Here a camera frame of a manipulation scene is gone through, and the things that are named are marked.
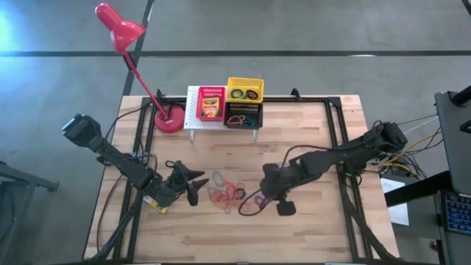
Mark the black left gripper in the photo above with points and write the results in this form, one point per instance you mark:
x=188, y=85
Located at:
x=169, y=187

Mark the black frame clamp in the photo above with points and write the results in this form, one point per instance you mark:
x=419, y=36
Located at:
x=295, y=93
x=159, y=93

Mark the yellow crayon box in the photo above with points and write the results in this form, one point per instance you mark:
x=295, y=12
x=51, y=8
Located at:
x=159, y=210
x=210, y=107

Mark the yellow plastic basket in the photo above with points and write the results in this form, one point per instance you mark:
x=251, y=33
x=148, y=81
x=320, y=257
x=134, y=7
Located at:
x=254, y=81

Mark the red plastic basket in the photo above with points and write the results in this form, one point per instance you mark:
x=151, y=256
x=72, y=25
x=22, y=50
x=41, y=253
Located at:
x=210, y=90

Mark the orange rubber band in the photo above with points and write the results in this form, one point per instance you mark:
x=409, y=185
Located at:
x=235, y=117
x=230, y=191

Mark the black aluminium table frame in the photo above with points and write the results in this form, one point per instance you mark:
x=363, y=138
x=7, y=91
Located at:
x=294, y=99

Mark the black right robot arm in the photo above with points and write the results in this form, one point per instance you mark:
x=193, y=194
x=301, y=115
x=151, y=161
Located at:
x=349, y=152

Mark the blue rubber band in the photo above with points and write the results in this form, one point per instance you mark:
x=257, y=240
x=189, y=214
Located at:
x=252, y=123

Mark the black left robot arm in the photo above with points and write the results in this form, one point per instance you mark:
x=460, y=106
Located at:
x=110, y=154

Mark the white paper sheet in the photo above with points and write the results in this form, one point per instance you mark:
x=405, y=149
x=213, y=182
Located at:
x=399, y=217

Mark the black desk beam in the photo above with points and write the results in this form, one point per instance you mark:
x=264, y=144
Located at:
x=416, y=191

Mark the red desk lamp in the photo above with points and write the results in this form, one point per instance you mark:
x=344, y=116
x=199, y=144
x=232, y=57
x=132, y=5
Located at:
x=123, y=33

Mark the black plastic basket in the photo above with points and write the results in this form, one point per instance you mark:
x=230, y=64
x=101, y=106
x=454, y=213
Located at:
x=243, y=107

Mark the white perforated metal shelf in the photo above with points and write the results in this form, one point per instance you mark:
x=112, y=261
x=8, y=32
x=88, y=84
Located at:
x=190, y=110

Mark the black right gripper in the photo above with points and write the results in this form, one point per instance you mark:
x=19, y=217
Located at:
x=274, y=180

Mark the black computer keyboard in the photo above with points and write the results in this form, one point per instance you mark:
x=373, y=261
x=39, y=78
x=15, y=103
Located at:
x=460, y=213

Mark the grey-blue rubber band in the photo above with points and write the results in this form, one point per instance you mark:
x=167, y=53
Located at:
x=214, y=178

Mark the grey metal stand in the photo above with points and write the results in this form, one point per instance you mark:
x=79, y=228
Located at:
x=22, y=180

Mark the pile of rubber bands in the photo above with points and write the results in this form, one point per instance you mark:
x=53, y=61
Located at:
x=225, y=200

